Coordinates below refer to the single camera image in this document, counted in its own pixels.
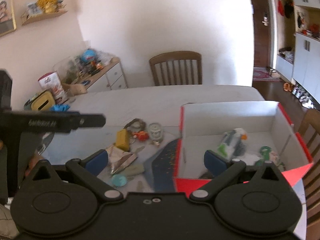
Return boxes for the white plastic tissue pack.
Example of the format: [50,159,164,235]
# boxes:
[217,128,248,160]

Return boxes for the silver foil snack packet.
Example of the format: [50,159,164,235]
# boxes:
[106,145,138,175]

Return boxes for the green tassel pouch ornament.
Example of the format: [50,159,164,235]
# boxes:
[255,146,285,172]

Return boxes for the yellow small box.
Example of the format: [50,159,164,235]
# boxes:
[115,129,130,152]

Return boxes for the red and white cardboard box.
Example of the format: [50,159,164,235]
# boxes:
[173,101,313,195]

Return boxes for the brown beaded bracelet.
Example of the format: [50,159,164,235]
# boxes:
[124,118,147,133]

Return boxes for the red fish plush keychain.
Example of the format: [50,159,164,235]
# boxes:
[132,131,149,141]

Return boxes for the white plush keychain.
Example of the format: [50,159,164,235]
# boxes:
[148,122,164,145]

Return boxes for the blue rubber glove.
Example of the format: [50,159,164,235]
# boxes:
[49,104,70,112]

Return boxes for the yellow tissue box holder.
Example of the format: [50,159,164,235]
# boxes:
[24,90,55,111]

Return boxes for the small wooden box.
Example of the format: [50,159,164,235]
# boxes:
[62,83,87,96]

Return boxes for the red and white snack bag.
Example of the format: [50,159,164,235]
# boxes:
[38,72,68,105]

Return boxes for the white wooden sideboard cabinet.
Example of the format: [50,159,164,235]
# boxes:
[71,57,127,93]

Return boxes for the blue globe toy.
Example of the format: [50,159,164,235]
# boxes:
[80,49,97,64]

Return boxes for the wooden side chair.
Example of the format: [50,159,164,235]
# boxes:
[298,109,319,229]

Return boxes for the brown wooden dining chair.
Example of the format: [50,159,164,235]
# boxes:
[149,51,202,86]

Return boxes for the brown entrance door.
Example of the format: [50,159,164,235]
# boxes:
[251,0,271,67]

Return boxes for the framed wall picture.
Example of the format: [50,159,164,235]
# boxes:
[0,0,16,36]

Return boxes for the wooden wall shelf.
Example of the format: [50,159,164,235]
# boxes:
[21,10,68,26]

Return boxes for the white wall storage unit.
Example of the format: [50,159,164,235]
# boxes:
[274,0,319,108]

